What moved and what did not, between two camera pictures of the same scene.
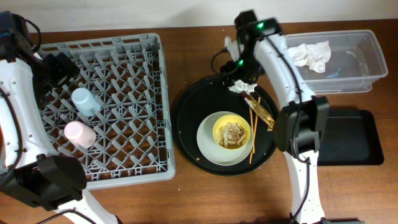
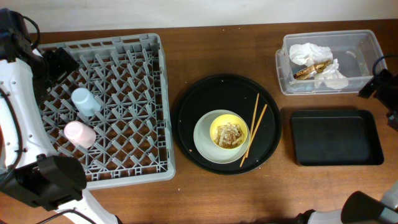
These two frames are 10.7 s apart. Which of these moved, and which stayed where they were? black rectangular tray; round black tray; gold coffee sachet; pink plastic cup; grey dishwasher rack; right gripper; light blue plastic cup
Moved: gold coffee sachet; right gripper
Stayed: grey dishwasher rack; round black tray; pink plastic cup; light blue plastic cup; black rectangular tray
